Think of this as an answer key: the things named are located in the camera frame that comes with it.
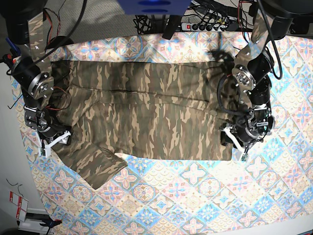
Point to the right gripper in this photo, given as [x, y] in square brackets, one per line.
[51, 133]

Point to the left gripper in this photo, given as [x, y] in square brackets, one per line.
[243, 136]

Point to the camouflage T-shirt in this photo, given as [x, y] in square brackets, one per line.
[148, 110]

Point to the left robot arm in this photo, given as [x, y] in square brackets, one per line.
[253, 119]

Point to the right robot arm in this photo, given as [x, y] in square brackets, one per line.
[30, 66]

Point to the black hex key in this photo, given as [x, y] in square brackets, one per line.
[12, 105]

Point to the red white label tag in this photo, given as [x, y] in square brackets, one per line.
[20, 206]

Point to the black orange bottom clamp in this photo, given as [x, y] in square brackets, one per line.
[50, 223]

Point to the red black clamp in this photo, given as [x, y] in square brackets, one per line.
[14, 64]

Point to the black round base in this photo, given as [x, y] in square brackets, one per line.
[57, 40]

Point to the white power strip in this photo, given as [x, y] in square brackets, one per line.
[196, 27]

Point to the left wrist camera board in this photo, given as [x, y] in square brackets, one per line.
[244, 156]

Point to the blue clamp handle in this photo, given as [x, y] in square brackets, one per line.
[14, 49]

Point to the black centre bracket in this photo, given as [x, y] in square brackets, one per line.
[171, 26]

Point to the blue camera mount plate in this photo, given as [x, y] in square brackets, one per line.
[154, 7]

